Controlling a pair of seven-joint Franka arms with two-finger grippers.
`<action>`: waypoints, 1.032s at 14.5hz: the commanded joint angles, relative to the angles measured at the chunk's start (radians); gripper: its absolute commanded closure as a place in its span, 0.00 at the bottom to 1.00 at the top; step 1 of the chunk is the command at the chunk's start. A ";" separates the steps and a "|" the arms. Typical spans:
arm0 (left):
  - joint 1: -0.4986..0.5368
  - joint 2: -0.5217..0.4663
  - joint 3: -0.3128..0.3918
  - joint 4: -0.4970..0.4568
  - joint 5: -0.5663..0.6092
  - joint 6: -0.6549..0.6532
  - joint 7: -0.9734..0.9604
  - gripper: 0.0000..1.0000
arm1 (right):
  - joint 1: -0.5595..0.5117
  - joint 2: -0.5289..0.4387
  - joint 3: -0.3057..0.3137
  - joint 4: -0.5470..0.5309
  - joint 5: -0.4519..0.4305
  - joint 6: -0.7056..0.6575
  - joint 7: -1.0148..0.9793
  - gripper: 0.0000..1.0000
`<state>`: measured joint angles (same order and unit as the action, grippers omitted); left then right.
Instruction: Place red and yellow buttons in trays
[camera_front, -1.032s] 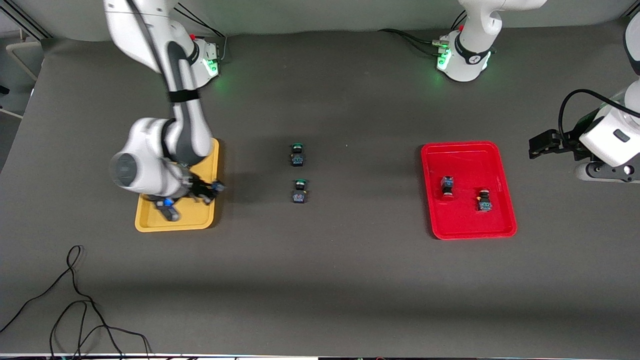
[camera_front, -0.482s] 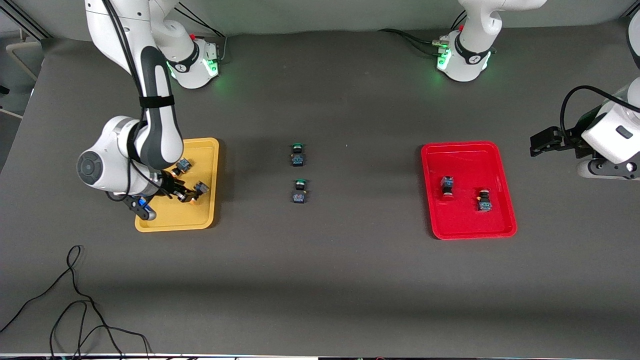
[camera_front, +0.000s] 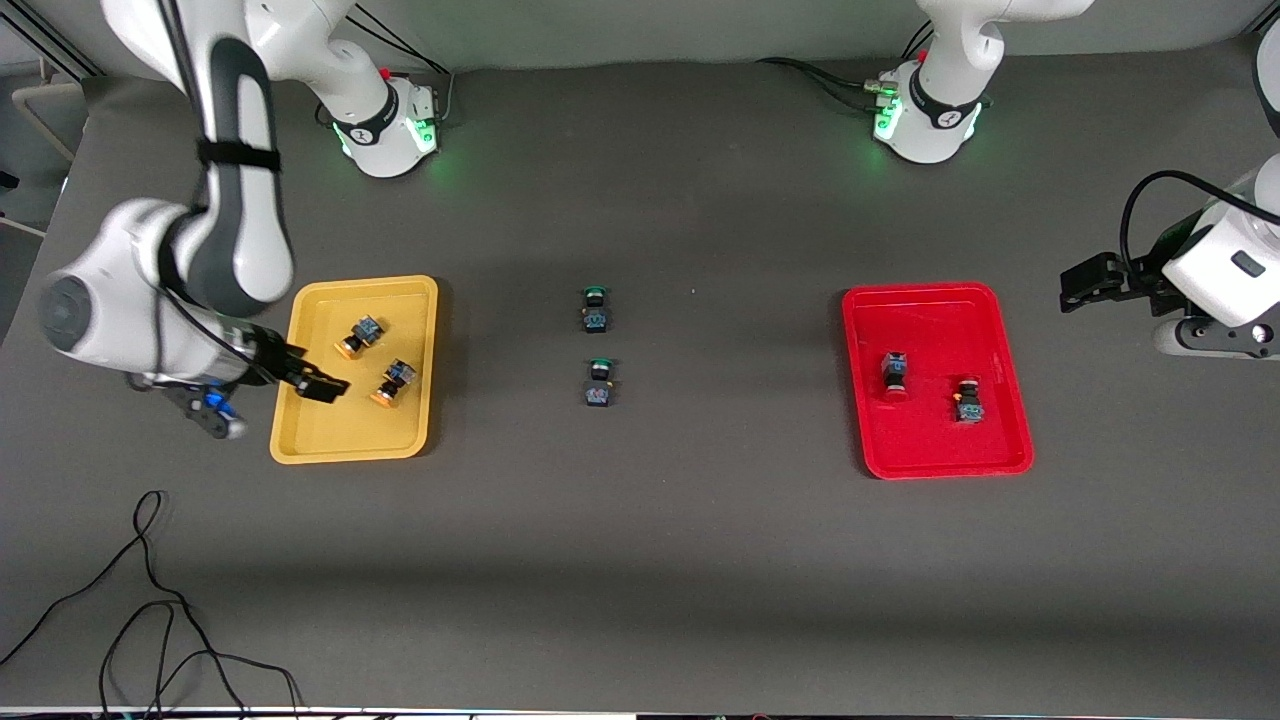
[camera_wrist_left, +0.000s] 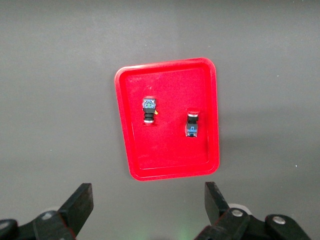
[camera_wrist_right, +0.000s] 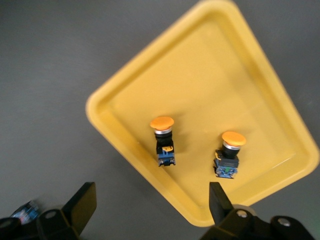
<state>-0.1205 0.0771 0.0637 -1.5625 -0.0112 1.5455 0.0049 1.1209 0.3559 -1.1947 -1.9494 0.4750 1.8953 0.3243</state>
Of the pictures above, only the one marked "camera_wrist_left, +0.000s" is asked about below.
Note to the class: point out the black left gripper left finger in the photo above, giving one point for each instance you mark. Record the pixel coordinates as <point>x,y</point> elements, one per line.
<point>78,210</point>

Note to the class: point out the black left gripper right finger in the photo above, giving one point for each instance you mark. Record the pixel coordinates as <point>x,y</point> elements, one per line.
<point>215,202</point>

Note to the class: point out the red push button blue body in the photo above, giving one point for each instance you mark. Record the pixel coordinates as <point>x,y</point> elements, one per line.
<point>192,126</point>

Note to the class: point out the red push button yellow tag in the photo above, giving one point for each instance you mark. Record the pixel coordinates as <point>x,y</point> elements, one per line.
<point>149,105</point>

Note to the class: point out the red plastic tray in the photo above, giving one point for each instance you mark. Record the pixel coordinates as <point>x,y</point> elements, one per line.
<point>170,155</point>

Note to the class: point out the dark grey table cloth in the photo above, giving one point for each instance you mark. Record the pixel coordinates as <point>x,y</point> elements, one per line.
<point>50,100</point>

